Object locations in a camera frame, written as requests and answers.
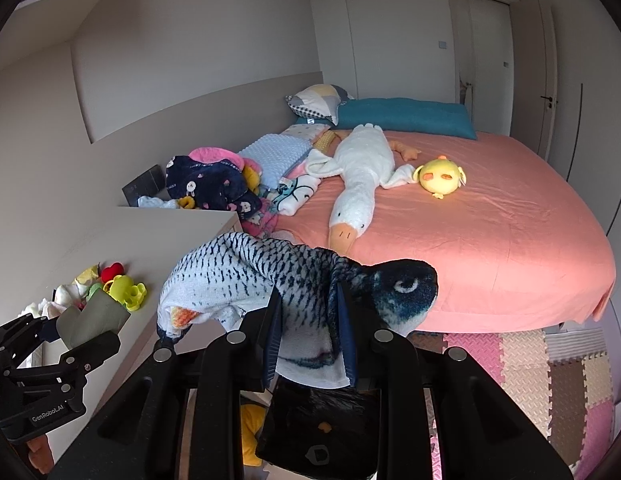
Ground grey cloth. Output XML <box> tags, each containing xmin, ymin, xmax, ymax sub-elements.
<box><xmin>55</xmin><ymin>290</ymin><xmax>131</xmax><ymax>351</ymax></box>

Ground white door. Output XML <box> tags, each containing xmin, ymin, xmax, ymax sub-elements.
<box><xmin>535</xmin><ymin>0</ymin><xmax>560</xmax><ymax>161</ymax></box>

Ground grey blue fish plush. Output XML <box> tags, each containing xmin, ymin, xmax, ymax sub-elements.
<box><xmin>158</xmin><ymin>232</ymin><xmax>440</xmax><ymax>391</ymax></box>

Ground yellow green plastic toy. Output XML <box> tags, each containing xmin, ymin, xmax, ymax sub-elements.
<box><xmin>104</xmin><ymin>275</ymin><xmax>147</xmax><ymax>311</ymax></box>

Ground black wall panel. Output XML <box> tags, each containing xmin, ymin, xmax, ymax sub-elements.
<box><xmin>122</xmin><ymin>164</ymin><xmax>167</xmax><ymax>207</ymax></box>

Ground white closet doors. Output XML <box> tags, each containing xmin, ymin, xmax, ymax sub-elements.
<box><xmin>451</xmin><ymin>0</ymin><xmax>514</xmax><ymax>136</ymax></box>

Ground pink printed blanket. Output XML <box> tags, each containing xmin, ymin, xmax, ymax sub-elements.
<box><xmin>240</xmin><ymin>204</ymin><xmax>281</xmax><ymax>239</ymax></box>

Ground white patterned folded quilt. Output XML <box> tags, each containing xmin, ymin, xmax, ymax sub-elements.
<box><xmin>289</xmin><ymin>122</ymin><xmax>332</xmax><ymax>144</ymax></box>

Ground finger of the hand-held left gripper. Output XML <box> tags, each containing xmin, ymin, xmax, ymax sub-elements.
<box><xmin>0</xmin><ymin>314</ymin><xmax>58</xmax><ymax>376</ymax></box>
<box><xmin>5</xmin><ymin>332</ymin><xmax>122</xmax><ymax>397</ymax></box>

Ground light blue small cloth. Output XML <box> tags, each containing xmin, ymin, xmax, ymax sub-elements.
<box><xmin>138</xmin><ymin>195</ymin><xmax>178</xmax><ymax>210</ymax></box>

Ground yellow floor plush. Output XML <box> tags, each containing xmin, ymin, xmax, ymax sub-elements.
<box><xmin>240</xmin><ymin>404</ymin><xmax>267</xmax><ymax>467</ymax></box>

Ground light blue dotted blanket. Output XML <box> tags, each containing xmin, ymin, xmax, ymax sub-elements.
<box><xmin>237</xmin><ymin>132</ymin><xmax>314</xmax><ymax>191</ymax></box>

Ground teal pillow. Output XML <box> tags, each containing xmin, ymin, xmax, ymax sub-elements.
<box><xmin>335</xmin><ymin>98</ymin><xmax>478</xmax><ymax>141</ymax></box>

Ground white dresser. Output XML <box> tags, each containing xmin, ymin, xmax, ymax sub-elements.
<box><xmin>0</xmin><ymin>205</ymin><xmax>271</xmax><ymax>480</ymax></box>

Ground white goose plush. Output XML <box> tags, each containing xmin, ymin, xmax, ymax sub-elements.
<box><xmin>305</xmin><ymin>124</ymin><xmax>422</xmax><ymax>252</ymax></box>

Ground grey yellow patchwork pillow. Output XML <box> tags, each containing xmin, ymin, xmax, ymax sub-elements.
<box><xmin>284</xmin><ymin>84</ymin><xmax>355</xmax><ymax>126</ymax></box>

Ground black bin with black bag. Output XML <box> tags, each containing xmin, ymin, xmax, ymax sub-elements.
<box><xmin>254</xmin><ymin>377</ymin><xmax>380</xmax><ymax>480</ymax></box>

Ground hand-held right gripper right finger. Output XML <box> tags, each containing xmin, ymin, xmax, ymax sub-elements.
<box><xmin>335</xmin><ymin>280</ymin><xmax>574</xmax><ymax>480</ymax></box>

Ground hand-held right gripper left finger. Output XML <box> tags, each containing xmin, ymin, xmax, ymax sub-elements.
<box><xmin>50</xmin><ymin>287</ymin><xmax>284</xmax><ymax>480</ymax></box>

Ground bed with pink sheet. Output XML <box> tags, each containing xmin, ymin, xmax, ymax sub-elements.
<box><xmin>270</xmin><ymin>127</ymin><xmax>617</xmax><ymax>333</ymax></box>

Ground navy rabbit print blanket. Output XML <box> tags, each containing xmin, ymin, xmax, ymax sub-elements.
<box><xmin>165</xmin><ymin>155</ymin><xmax>264</xmax><ymax>221</ymax></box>

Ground white socks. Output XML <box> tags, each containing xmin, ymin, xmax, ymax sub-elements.
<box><xmin>23</xmin><ymin>282</ymin><xmax>88</xmax><ymax>318</ymax></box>

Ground white cartoon print blanket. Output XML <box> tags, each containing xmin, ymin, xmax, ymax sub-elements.
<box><xmin>270</xmin><ymin>160</ymin><xmax>324</xmax><ymax>217</ymax></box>

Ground pink fleece cloth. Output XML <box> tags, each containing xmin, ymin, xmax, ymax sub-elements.
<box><xmin>188</xmin><ymin>146</ymin><xmax>246</xmax><ymax>167</ymax></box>

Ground person's left hand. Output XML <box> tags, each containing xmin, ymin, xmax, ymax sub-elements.
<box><xmin>28</xmin><ymin>435</ymin><xmax>52</xmax><ymax>472</ymax></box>

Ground yellow chick plush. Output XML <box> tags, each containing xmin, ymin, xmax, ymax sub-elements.
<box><xmin>413</xmin><ymin>156</ymin><xmax>467</xmax><ymax>200</ymax></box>

